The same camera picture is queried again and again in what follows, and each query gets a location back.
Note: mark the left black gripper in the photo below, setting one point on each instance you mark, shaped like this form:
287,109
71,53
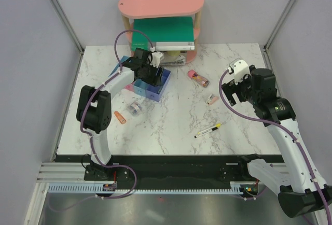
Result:
154,81

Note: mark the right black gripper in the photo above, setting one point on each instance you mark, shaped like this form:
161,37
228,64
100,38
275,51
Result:
229,94

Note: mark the pink crayon bottle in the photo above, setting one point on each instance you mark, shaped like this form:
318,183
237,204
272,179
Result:
202,81

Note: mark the clear tape roll pack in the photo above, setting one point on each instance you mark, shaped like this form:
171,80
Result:
135,108

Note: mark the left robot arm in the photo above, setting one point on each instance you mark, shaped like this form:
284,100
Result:
94,111

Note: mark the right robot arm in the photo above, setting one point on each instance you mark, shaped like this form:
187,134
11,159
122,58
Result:
304,190

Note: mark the spiral notebook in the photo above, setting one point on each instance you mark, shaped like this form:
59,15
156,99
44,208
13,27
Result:
179,61

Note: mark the yellow white marker pen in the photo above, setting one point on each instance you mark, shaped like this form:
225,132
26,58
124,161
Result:
207,131

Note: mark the green book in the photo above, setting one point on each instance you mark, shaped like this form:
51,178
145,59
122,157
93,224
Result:
165,34

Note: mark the pink oval shelf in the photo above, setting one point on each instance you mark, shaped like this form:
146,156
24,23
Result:
140,9

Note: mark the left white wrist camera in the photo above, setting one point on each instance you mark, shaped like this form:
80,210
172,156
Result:
157,57

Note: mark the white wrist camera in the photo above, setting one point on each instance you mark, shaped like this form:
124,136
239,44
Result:
157,57
239,68

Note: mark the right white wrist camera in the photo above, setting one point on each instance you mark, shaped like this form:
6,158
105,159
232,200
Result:
239,68

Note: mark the white cable duct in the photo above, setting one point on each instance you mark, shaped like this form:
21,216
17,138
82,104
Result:
109,188

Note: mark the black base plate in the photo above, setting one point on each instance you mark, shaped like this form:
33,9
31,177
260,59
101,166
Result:
167,171

